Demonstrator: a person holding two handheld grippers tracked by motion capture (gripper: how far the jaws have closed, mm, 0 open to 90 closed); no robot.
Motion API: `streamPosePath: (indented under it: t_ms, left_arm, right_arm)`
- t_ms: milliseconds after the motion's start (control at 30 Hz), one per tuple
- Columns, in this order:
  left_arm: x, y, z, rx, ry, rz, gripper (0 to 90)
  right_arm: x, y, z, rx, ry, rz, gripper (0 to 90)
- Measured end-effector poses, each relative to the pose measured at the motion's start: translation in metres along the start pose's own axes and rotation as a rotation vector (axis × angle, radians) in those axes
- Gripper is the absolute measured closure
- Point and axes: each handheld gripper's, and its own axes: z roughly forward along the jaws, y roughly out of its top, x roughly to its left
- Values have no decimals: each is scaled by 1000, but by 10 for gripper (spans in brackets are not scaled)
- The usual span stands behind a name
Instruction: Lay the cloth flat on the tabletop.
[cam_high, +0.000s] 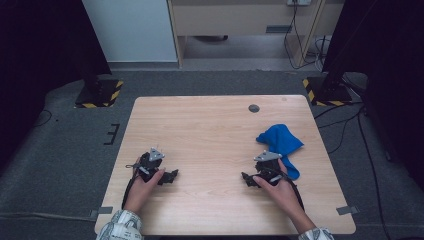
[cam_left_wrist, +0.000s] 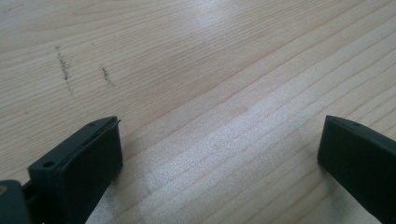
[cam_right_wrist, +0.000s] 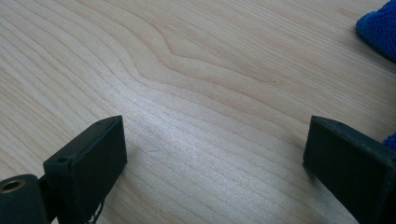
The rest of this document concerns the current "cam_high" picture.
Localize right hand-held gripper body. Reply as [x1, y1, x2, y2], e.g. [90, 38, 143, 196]
[253, 149, 289, 185]

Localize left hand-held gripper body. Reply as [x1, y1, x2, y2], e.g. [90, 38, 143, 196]
[134, 146, 167, 184]

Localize blue microfibre cloth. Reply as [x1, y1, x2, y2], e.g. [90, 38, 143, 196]
[255, 123, 305, 181]

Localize person's left hand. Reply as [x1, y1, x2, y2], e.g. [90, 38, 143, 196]
[123, 162, 166, 215]

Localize person's right hand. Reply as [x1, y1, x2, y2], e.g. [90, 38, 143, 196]
[252, 159, 303, 218]

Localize grey tape piece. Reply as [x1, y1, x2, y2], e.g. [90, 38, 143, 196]
[335, 205, 361, 216]
[89, 206, 114, 220]

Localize black yellow striped stand base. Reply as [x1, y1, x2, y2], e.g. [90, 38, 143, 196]
[302, 76, 354, 107]
[74, 79, 125, 109]

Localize white panel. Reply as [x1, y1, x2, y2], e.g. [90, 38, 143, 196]
[81, 0, 179, 64]

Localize light wooden desk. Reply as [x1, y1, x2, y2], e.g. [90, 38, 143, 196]
[166, 0, 346, 69]

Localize black curtain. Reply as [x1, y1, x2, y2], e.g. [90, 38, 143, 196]
[0, 0, 113, 171]
[321, 0, 424, 183]

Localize left hand-held gripper black cable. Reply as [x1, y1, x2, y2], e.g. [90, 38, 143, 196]
[121, 162, 142, 211]

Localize hand-held gripper black cable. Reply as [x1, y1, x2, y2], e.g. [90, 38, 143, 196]
[121, 162, 142, 211]
[275, 169, 305, 212]

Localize right hand-held gripper black cable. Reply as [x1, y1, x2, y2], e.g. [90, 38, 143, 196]
[275, 169, 305, 212]

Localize long black floor cable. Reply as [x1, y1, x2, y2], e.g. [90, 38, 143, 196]
[356, 106, 394, 240]

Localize thin black floor cable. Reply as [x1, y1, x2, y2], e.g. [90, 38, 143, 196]
[33, 109, 54, 129]

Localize black hanging cables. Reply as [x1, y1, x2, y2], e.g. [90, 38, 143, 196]
[283, 0, 328, 72]

